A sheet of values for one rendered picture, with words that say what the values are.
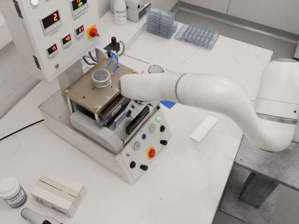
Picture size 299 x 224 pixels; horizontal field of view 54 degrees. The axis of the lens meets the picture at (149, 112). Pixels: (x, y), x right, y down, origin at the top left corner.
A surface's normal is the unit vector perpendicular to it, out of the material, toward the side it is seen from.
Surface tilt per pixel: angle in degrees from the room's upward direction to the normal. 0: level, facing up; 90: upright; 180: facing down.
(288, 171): 0
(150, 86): 55
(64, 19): 90
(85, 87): 0
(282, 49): 0
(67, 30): 90
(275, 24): 90
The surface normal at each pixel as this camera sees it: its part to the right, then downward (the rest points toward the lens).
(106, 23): 0.03, -0.63
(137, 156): 0.76, 0.15
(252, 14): -0.45, 0.69
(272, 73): -0.76, -0.24
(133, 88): -0.55, 0.22
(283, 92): -0.28, 0.04
